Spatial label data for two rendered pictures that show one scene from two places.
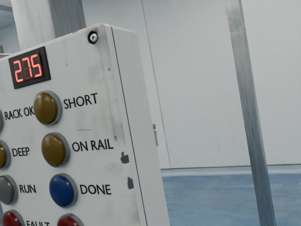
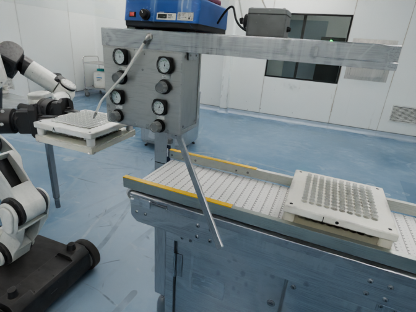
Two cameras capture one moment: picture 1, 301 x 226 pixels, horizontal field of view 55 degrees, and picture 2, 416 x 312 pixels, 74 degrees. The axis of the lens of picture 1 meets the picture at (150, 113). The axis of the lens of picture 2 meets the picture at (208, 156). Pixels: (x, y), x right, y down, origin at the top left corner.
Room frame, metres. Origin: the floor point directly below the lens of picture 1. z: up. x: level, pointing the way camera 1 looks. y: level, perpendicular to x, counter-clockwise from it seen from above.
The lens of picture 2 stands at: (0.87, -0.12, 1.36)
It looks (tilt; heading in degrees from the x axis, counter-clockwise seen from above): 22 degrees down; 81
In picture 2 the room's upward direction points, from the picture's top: 4 degrees clockwise
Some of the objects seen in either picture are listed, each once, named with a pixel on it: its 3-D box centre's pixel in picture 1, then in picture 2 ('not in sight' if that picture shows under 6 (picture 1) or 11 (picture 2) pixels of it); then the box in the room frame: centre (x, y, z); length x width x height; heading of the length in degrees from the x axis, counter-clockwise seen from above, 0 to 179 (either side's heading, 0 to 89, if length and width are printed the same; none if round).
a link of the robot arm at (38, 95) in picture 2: not in sight; (42, 101); (0.30, 1.20, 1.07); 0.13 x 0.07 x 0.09; 80
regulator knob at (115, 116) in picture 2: not in sight; (115, 114); (0.73, 0.59, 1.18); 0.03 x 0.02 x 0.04; 150
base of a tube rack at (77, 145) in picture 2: not in sight; (88, 134); (0.56, 0.92, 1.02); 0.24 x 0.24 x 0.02; 63
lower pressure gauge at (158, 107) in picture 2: not in sight; (159, 107); (0.84, 0.54, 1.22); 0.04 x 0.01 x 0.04; 150
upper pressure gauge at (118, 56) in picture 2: not in sight; (120, 56); (0.75, 0.59, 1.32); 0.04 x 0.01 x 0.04; 150
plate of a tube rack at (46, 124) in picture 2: not in sight; (87, 122); (0.56, 0.92, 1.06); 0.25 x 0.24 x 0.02; 63
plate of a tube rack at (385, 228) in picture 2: not in sight; (337, 199); (1.31, 0.47, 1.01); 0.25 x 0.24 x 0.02; 60
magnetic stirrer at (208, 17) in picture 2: not in sight; (177, 14); (0.88, 0.68, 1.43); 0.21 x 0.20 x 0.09; 60
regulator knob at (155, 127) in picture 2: not in sight; (156, 124); (0.83, 0.53, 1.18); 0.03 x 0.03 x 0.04; 60
